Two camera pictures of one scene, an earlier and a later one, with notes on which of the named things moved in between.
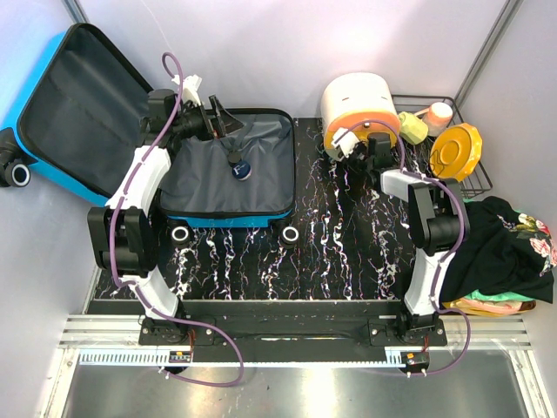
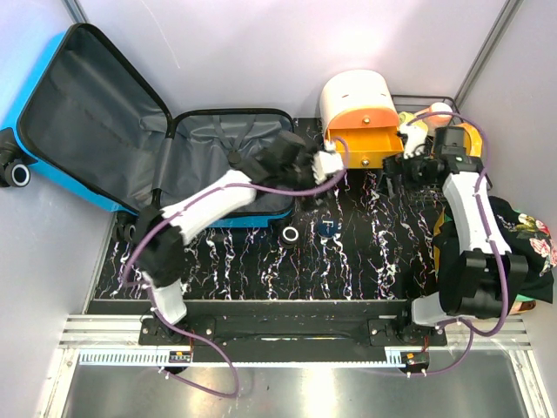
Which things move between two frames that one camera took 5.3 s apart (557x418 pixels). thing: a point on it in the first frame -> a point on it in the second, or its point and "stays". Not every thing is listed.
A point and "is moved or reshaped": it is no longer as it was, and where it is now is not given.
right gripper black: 358,147 -> 396,165
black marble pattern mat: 349,239 stays
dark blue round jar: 241,170 is moved or reshaped
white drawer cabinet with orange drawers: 363,103 stays
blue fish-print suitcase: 79,114 stays
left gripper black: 224,124 -> 310,202
